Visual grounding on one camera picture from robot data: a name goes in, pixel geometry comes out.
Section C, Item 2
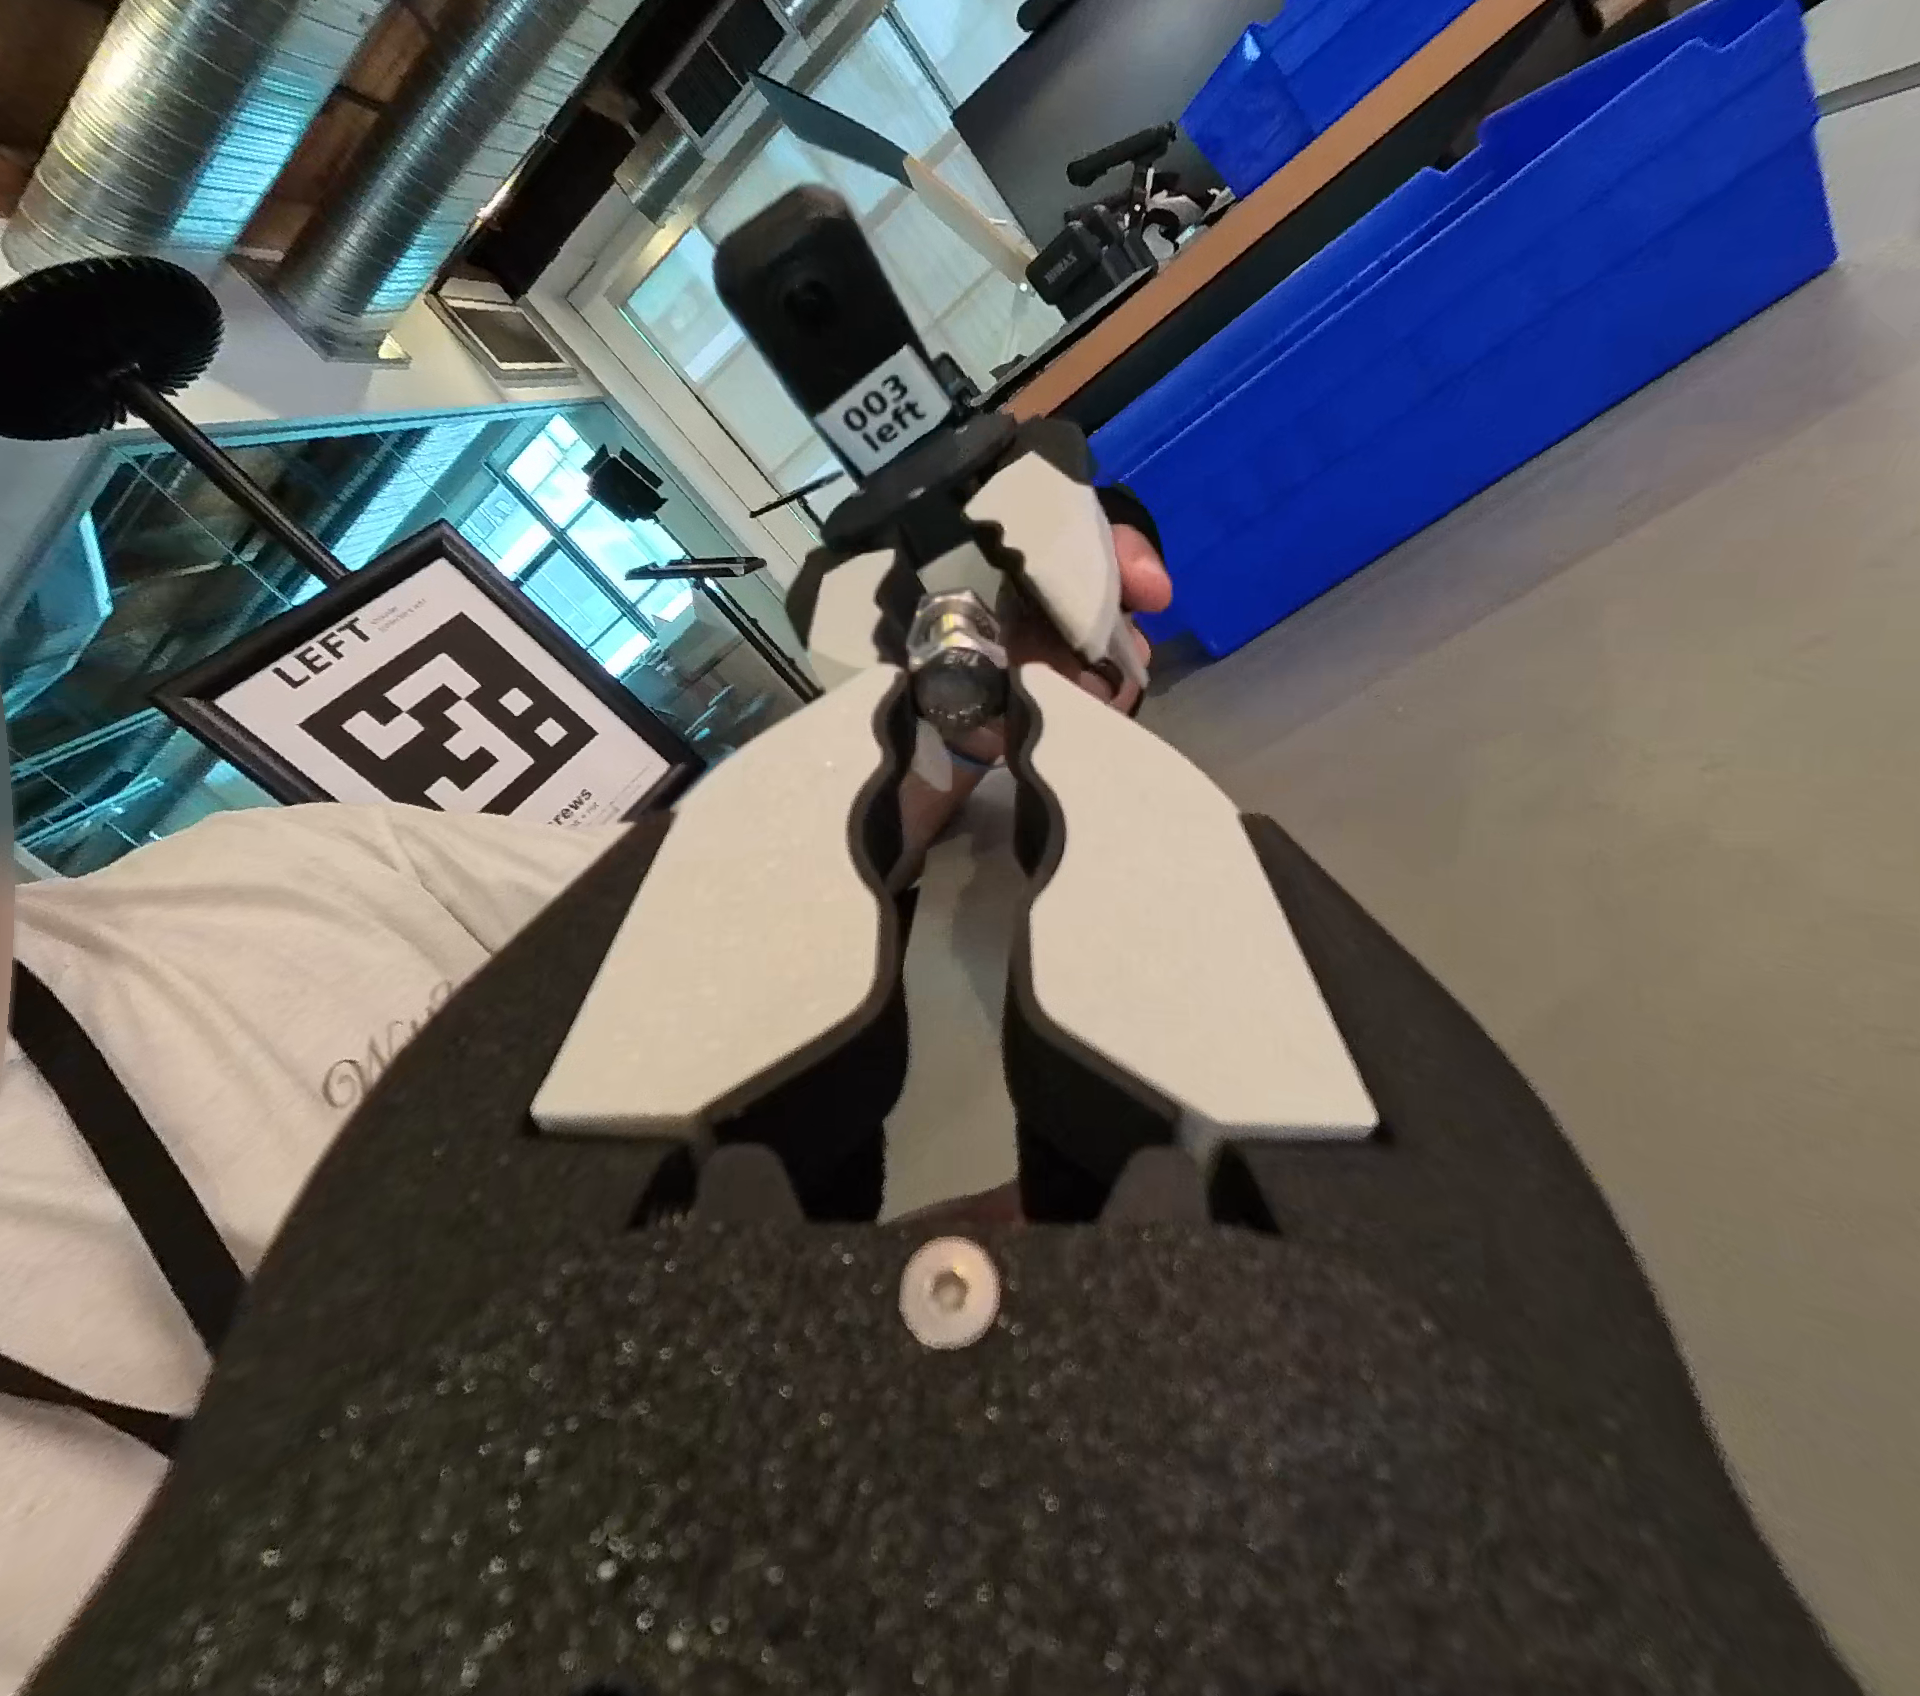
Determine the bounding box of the black lanyard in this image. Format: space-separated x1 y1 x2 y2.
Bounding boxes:
0 953 251 1463

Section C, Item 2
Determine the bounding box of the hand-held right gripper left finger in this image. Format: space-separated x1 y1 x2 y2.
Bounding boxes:
523 660 905 1145

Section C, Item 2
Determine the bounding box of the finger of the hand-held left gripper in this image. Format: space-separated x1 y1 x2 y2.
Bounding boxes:
964 450 1121 674
786 545 910 700

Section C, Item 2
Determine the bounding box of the silver ventilation duct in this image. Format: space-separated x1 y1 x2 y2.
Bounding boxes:
275 0 849 360
0 0 460 277

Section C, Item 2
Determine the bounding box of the person's left hand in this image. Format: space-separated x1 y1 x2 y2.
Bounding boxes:
1106 518 1178 678

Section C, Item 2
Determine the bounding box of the black boom stand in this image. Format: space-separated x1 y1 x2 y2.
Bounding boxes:
0 257 358 586

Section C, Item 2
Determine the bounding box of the blue plastic bin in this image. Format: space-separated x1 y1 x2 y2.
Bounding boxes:
1084 0 1841 666

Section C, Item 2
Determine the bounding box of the steel hex bolt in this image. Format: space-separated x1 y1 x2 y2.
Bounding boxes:
904 586 1004 677

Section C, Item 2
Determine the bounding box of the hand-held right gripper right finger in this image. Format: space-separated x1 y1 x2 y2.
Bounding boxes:
1008 660 1382 1146

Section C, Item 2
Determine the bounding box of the large black screen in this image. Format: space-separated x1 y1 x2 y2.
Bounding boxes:
947 0 1400 251

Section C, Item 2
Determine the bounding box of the long wooden table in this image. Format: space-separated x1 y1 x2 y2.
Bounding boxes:
1001 0 1732 426

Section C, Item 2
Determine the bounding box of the framed marker sign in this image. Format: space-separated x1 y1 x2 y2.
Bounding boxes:
150 518 710 833

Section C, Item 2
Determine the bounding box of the person in white shirt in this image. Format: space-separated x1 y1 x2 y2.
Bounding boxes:
0 803 666 1626

